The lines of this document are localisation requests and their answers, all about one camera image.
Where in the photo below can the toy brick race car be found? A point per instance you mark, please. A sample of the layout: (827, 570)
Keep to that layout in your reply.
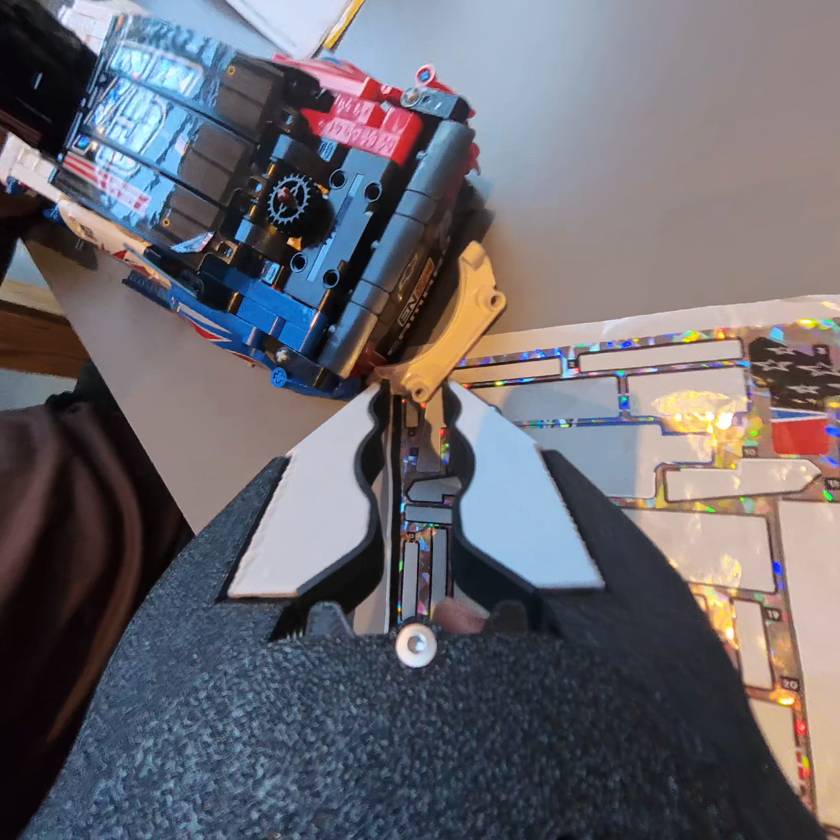
(216, 151)

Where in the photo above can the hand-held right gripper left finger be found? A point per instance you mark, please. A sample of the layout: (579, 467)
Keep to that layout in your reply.
(308, 518)

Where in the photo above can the white curved brick piece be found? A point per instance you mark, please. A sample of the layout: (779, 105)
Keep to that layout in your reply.
(472, 289)

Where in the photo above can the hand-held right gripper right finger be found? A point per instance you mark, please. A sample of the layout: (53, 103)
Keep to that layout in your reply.
(518, 518)

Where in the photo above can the holographic sticker sheet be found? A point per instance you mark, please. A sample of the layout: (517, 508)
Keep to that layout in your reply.
(722, 558)

